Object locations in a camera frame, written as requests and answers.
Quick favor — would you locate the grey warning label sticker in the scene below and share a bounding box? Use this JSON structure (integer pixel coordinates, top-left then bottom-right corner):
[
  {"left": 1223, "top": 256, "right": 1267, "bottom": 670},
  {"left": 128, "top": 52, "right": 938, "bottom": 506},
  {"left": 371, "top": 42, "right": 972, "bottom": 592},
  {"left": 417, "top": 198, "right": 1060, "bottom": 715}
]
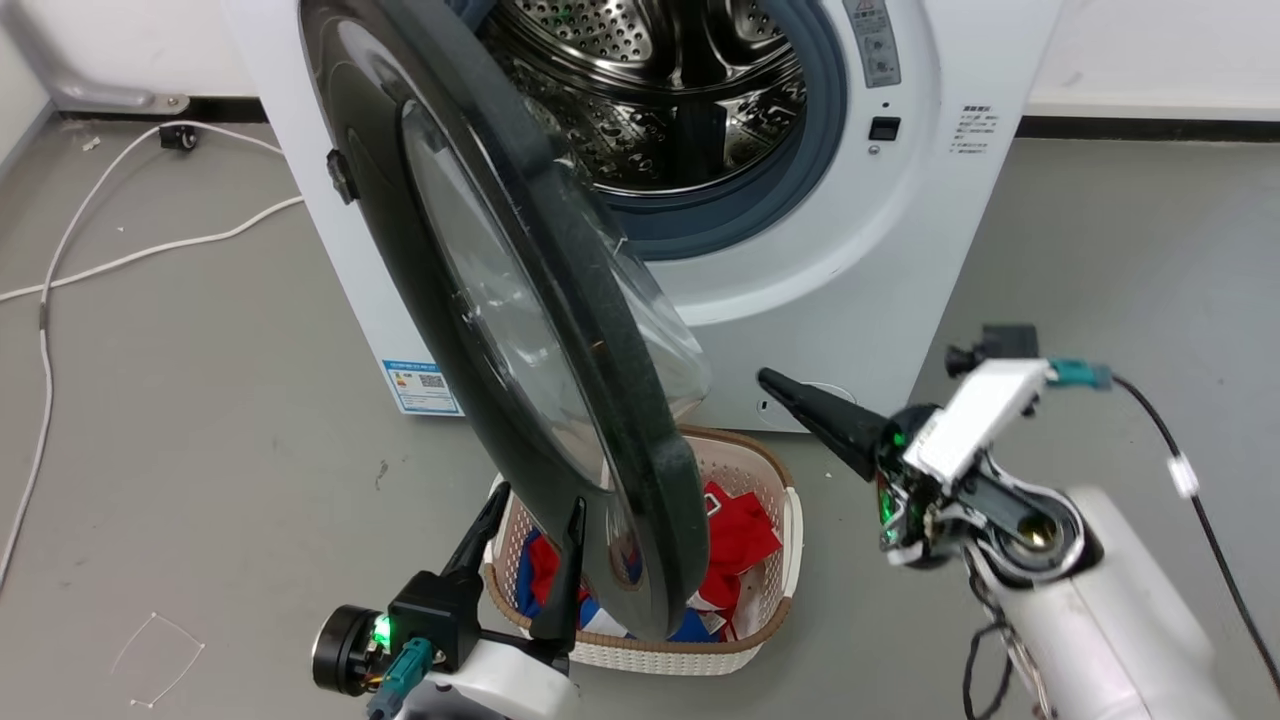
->
[{"left": 842, "top": 0, "right": 902, "bottom": 90}]

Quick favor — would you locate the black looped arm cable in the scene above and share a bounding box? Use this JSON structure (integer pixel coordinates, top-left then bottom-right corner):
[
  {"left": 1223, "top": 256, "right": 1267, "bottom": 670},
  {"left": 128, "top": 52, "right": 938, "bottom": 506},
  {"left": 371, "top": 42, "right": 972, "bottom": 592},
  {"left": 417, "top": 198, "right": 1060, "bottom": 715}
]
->
[{"left": 960, "top": 575, "right": 1016, "bottom": 720}]

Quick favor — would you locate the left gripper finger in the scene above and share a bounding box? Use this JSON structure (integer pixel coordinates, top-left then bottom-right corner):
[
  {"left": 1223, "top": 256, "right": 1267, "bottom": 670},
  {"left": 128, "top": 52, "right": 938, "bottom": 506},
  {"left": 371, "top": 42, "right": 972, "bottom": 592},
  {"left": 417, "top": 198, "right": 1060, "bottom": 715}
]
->
[
  {"left": 443, "top": 482, "right": 513, "bottom": 578},
  {"left": 529, "top": 496, "right": 588, "bottom": 658}
]

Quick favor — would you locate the grey metal floor bracket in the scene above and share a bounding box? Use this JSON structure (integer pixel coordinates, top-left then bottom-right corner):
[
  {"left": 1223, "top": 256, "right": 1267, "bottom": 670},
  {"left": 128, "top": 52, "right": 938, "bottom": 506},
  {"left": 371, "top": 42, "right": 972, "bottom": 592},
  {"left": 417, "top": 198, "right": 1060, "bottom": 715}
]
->
[{"left": 48, "top": 78, "right": 192, "bottom": 117}]

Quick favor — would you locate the grey-blue rubber door gasket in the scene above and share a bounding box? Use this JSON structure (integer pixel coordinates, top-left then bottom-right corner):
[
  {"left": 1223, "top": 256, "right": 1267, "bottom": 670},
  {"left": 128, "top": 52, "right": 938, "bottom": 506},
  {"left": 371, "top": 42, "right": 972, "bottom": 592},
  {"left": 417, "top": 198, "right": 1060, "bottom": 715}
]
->
[{"left": 590, "top": 0, "right": 850, "bottom": 262}]

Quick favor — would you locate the black small camera module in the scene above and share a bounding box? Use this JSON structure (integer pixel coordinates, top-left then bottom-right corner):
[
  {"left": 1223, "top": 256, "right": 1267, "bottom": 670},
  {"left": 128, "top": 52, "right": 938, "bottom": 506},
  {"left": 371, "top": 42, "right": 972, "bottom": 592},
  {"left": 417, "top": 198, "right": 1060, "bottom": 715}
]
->
[{"left": 944, "top": 324, "right": 1041, "bottom": 378}]

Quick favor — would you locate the thin black cable white tag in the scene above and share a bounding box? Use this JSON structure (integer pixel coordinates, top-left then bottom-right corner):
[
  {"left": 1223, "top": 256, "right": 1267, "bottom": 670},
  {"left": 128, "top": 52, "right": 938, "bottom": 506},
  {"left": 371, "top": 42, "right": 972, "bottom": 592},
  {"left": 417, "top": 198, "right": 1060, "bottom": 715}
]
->
[{"left": 1110, "top": 374, "right": 1280, "bottom": 696}]

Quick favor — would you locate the beige woven laundry basket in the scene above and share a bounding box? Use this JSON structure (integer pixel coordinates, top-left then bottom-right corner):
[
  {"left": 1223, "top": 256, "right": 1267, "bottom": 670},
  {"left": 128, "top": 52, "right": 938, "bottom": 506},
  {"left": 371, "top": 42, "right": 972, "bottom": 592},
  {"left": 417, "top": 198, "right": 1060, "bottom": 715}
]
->
[{"left": 483, "top": 425, "right": 805, "bottom": 677}]

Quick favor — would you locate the dark round washing machine door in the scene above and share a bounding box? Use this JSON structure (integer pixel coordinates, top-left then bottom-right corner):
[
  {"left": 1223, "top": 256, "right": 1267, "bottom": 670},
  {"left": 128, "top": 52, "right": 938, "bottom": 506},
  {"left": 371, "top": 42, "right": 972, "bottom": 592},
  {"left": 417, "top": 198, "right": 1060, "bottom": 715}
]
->
[{"left": 298, "top": 0, "right": 714, "bottom": 642}]

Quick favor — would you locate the blue energy label sticker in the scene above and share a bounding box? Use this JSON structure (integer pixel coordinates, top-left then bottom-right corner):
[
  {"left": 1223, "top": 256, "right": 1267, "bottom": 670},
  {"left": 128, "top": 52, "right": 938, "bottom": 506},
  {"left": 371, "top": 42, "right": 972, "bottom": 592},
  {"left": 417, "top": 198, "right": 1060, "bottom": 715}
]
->
[{"left": 381, "top": 359, "right": 464, "bottom": 417}]

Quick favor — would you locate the red garment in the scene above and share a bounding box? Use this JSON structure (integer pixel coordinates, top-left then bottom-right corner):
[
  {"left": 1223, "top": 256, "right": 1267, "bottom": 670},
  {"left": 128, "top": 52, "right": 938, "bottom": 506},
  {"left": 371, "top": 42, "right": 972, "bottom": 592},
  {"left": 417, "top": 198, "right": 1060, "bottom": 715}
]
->
[{"left": 524, "top": 482, "right": 784, "bottom": 613}]

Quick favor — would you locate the white front-load washing machine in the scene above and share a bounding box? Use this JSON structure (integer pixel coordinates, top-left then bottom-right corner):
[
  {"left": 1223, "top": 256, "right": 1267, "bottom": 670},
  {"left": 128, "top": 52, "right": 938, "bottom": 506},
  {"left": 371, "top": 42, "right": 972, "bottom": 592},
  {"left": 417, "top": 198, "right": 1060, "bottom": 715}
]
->
[{"left": 222, "top": 0, "right": 1064, "bottom": 434}]

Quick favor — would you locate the black door handle latch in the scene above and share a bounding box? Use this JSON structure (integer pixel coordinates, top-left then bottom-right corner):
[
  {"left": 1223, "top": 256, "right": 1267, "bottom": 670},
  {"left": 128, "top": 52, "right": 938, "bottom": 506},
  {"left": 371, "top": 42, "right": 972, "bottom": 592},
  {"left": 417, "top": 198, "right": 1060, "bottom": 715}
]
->
[{"left": 326, "top": 148, "right": 360, "bottom": 207}]

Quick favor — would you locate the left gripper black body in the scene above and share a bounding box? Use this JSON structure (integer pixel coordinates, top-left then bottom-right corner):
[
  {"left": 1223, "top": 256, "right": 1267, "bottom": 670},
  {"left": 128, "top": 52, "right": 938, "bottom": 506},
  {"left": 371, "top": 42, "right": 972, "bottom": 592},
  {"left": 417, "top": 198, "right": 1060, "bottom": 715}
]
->
[{"left": 311, "top": 569, "right": 487, "bottom": 699}]

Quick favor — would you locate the thin white floor string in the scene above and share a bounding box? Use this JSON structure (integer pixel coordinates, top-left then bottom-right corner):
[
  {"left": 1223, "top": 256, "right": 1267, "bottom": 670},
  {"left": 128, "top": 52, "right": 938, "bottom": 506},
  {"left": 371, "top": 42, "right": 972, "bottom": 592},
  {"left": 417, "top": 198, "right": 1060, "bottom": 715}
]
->
[{"left": 108, "top": 611, "right": 207, "bottom": 710}]

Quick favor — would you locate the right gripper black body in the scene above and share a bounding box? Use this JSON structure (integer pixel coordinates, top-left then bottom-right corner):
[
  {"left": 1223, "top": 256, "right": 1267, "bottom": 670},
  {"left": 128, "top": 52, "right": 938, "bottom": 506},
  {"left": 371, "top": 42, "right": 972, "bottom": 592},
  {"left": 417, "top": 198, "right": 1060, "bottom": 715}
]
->
[{"left": 875, "top": 403, "right": 963, "bottom": 571}]

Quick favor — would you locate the blue garment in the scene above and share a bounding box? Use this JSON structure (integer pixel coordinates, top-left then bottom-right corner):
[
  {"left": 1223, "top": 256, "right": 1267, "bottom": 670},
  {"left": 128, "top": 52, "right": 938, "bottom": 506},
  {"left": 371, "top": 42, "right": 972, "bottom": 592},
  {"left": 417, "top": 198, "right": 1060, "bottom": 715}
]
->
[{"left": 514, "top": 534, "right": 723, "bottom": 643}]

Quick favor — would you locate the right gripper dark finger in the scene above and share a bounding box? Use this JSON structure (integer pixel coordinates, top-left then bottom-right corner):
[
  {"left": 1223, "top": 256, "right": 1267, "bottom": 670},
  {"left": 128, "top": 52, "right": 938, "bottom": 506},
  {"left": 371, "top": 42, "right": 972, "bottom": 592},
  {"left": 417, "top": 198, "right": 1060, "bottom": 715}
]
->
[{"left": 756, "top": 366, "right": 893, "bottom": 483}]

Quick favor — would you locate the perforated steel washer drum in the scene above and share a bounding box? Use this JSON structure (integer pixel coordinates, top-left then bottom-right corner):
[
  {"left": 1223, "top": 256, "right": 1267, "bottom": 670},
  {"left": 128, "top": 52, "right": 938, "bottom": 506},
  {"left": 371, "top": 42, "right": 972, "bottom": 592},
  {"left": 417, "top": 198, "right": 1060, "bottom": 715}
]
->
[{"left": 478, "top": 0, "right": 811, "bottom": 197}]

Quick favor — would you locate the long white floor cable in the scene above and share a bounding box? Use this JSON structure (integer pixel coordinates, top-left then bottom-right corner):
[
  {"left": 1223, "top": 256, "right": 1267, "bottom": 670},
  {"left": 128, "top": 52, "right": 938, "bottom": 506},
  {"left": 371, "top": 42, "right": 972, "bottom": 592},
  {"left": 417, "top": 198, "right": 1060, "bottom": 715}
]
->
[{"left": 0, "top": 122, "right": 285, "bottom": 593}]

